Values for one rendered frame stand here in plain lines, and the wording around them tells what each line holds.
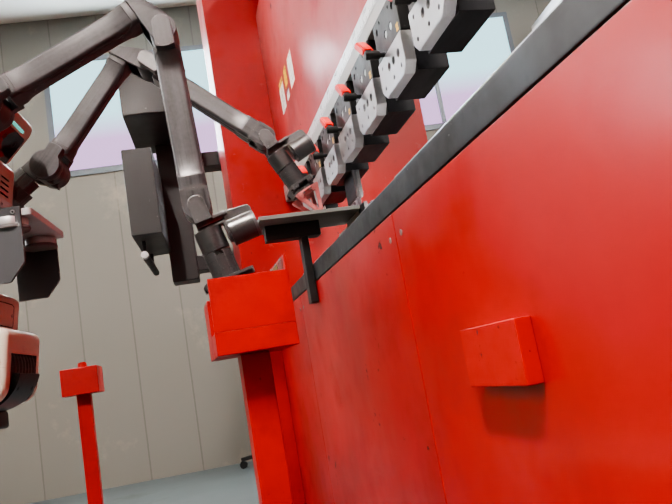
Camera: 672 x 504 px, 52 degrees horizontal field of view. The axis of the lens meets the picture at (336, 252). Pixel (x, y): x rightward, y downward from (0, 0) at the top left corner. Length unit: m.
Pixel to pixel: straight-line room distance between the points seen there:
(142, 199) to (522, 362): 2.28
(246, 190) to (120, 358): 3.29
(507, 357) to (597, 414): 0.13
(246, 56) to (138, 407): 3.52
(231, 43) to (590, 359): 2.47
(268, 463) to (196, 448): 4.33
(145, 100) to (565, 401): 2.51
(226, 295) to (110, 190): 4.73
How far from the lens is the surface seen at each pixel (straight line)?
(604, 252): 0.62
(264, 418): 1.42
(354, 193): 1.84
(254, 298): 1.36
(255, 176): 2.75
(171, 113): 1.47
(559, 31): 0.66
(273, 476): 1.43
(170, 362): 5.74
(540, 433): 0.78
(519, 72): 0.72
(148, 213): 2.84
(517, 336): 0.74
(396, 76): 1.36
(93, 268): 5.93
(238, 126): 1.90
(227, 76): 2.89
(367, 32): 1.53
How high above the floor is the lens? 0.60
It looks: 9 degrees up
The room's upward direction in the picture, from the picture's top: 10 degrees counter-clockwise
